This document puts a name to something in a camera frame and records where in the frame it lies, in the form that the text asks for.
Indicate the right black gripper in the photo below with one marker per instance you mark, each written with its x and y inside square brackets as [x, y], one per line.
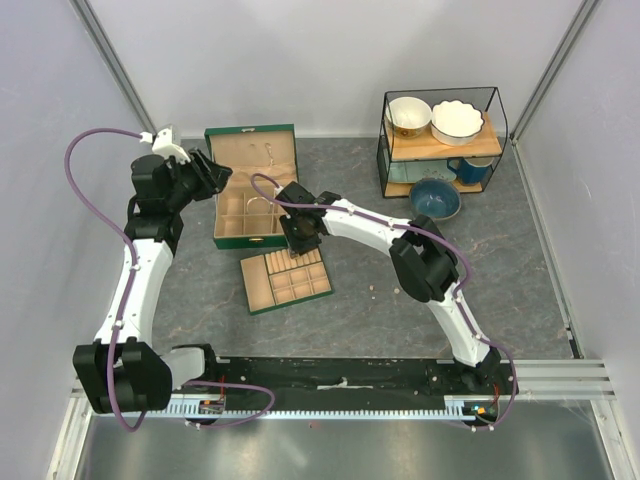
[296, 246]

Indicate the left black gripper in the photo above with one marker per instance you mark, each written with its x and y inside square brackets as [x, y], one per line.
[212, 178]

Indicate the green jewelry tray insert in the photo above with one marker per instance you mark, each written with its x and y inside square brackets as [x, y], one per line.
[278, 279]

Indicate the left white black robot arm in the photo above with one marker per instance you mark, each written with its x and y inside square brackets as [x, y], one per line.
[119, 369]

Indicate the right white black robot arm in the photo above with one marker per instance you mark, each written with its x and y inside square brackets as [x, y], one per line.
[424, 263]

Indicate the green open jewelry box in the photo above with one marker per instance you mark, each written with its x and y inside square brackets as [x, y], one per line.
[244, 219]

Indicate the blue ceramic bowl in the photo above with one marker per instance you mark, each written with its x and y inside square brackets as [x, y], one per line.
[435, 198]

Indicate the white ceramic bowl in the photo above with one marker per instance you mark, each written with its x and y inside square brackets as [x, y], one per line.
[408, 116]

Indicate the blue mug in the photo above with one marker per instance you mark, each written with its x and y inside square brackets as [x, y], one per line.
[469, 170]

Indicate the white scalloped dish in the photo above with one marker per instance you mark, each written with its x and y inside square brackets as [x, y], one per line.
[455, 123]

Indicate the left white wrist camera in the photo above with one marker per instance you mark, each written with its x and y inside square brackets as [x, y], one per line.
[167, 144]

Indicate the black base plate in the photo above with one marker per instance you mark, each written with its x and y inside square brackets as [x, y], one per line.
[342, 383]

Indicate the light blue cable duct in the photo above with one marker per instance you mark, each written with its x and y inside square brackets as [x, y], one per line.
[199, 410]

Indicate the black wire shelf rack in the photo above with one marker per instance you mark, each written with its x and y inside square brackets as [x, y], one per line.
[402, 162]

